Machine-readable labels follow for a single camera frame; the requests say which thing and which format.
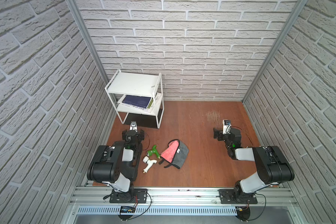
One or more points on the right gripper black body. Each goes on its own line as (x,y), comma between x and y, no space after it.
(221,136)

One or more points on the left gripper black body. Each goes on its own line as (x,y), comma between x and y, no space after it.
(133,134)

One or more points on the white two-tier bookshelf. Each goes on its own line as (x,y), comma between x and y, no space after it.
(145,85)

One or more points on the pink and grey cloth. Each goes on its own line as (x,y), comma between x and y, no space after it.
(175,155)

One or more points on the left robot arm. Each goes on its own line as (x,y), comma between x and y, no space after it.
(117,165)

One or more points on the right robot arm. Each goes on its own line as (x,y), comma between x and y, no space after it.
(272,167)

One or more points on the white plastic faucet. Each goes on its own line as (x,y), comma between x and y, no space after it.
(149,163)

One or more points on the green toy drill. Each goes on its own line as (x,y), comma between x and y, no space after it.
(153,151)

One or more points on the dark blue book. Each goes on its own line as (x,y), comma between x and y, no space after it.
(137,101)

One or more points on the white paper under book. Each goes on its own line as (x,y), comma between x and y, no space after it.
(152,108)

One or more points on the small green circuit board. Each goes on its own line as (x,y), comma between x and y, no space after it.
(127,210)

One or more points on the round black connector puck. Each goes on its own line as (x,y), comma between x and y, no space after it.
(243,214)

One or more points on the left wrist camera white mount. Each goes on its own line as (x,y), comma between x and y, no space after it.
(133,126)

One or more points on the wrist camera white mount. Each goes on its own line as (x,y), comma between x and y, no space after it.
(226,126)
(133,126)

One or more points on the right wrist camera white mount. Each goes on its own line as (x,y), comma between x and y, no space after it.
(226,126)

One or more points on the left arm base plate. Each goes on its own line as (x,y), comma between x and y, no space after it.
(134,196)

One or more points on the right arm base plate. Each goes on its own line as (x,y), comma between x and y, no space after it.
(231,196)

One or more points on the aluminium front rail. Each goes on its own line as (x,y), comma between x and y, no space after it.
(175,196)

